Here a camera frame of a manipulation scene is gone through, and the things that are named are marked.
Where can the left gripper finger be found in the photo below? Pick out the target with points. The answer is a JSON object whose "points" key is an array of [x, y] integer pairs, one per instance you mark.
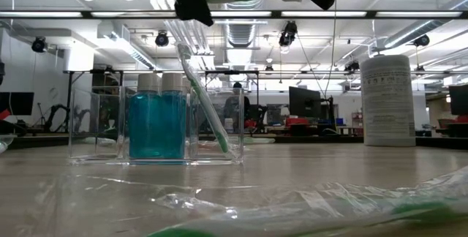
{"points": [[194, 8]]}

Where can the blue mouthwash bottle white cap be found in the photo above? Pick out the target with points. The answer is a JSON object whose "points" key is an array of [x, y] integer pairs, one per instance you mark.
{"points": [[173, 127], [144, 127]]}

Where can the clear acrylic organizer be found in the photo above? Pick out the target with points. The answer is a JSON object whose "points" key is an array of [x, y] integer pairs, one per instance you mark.
{"points": [[95, 127]]}

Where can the black background robot arm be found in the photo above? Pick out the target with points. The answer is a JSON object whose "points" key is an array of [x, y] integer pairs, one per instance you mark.
{"points": [[55, 118]]}

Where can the black computer monitor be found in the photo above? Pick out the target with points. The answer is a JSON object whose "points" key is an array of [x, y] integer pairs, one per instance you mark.
{"points": [[16, 103], [305, 102], [459, 99]]}

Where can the person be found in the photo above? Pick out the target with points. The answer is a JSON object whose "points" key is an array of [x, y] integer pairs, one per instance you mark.
{"points": [[247, 109]]}

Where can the white wipes canister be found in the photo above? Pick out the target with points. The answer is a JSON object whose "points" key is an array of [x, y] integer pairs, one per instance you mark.
{"points": [[387, 98]]}

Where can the small white container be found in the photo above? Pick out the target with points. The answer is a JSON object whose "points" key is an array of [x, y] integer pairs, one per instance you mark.
{"points": [[228, 125]]}

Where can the red storage bin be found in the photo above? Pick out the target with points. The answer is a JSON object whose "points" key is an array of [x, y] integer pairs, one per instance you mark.
{"points": [[298, 121]]}

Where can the black aluminium rig frame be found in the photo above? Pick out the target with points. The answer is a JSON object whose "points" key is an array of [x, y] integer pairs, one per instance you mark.
{"points": [[276, 14]]}

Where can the black ceiling-mounted camera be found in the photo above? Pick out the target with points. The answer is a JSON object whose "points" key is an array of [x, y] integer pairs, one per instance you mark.
{"points": [[162, 39], [38, 44], [422, 41], [289, 32]]}

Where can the silver ventilation duct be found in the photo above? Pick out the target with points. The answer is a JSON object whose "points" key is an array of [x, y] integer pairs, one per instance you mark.
{"points": [[241, 34]]}

